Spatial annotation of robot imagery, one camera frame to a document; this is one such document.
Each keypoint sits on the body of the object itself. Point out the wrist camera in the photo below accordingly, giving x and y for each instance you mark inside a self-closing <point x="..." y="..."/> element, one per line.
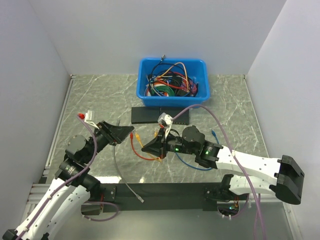
<point x="88" y="117"/>
<point x="166" y="122"/>

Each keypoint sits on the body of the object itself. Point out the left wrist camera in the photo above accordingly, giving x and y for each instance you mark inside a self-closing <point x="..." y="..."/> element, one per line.
<point x="88" y="117"/>

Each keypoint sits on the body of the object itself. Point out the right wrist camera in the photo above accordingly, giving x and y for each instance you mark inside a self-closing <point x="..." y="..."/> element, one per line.
<point x="166" y="122"/>

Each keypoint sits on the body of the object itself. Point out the aluminium rail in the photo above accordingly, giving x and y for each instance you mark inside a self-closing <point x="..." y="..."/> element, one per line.
<point x="39" y="188"/>

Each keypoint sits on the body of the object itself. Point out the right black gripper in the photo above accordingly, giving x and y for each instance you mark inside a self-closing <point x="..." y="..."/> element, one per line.
<point x="158" y="146"/>

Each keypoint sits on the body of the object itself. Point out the black base beam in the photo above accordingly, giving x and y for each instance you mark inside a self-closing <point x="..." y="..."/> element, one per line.
<point x="168" y="196"/>

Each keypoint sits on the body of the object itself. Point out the blue plastic bin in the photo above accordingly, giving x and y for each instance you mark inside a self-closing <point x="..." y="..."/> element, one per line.
<point x="196" y="70"/>

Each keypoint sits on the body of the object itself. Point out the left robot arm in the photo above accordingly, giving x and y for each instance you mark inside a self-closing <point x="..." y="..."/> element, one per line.
<point x="72" y="185"/>

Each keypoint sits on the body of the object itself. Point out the black network switch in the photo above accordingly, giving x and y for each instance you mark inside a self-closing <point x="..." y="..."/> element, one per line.
<point x="145" y="114"/>
<point x="183" y="119"/>

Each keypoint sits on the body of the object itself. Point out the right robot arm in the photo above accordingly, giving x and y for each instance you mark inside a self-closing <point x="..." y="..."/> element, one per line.
<point x="281" y="177"/>

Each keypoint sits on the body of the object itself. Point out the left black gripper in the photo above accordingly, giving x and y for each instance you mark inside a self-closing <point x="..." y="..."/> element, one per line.
<point x="114" y="134"/>

